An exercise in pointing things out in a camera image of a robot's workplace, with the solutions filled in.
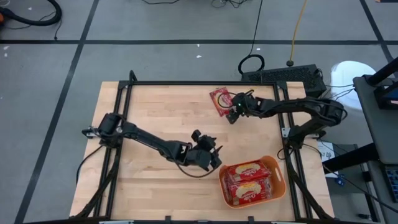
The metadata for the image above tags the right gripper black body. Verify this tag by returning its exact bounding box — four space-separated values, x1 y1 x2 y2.
225 91 261 125

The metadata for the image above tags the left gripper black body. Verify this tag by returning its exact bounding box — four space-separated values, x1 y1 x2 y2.
185 129 223 172

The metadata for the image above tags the orange plastic basket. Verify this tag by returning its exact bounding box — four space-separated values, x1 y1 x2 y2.
218 154 287 210

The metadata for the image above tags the black perforated computer case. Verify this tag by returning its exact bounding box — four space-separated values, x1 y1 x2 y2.
241 63 327 106

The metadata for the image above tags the white paper note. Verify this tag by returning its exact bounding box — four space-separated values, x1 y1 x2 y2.
317 141 336 162

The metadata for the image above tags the black desk monitor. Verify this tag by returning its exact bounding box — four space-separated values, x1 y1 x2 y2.
373 79 398 110

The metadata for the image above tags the black keyboard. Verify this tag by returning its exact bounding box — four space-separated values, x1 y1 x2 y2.
384 164 398 203

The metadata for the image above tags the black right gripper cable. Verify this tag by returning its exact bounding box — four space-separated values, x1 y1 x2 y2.
216 89 254 110

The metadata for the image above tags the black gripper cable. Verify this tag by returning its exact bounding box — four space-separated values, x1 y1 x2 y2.
216 89 254 110
175 161 218 179

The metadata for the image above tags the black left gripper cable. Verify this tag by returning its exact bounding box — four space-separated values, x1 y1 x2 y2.
175 161 218 179

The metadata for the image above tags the black aluminium rig frame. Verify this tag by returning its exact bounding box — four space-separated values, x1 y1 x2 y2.
73 70 335 224

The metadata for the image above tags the black looped cable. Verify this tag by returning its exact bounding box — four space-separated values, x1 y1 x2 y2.
238 0 266 75

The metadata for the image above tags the yellow hanging cable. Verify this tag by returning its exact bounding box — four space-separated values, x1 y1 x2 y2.
286 0 309 68

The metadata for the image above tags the black floor cable bundle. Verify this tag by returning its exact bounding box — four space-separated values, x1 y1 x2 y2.
211 0 249 9

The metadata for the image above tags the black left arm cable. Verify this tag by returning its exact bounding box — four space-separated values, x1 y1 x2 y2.
75 144 105 184

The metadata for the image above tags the black vacuum hose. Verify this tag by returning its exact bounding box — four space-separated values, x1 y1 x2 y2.
0 0 63 27

